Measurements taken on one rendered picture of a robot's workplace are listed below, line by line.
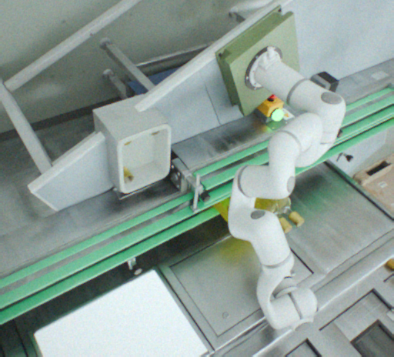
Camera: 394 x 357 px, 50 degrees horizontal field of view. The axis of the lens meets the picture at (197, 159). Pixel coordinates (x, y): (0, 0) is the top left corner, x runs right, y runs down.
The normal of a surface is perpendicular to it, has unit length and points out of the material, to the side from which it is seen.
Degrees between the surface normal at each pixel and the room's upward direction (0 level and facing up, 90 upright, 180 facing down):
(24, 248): 90
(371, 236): 90
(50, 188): 0
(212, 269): 90
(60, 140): 90
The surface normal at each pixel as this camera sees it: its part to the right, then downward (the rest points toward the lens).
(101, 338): 0.07, -0.71
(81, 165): 0.56, 0.61
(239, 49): -0.27, -0.51
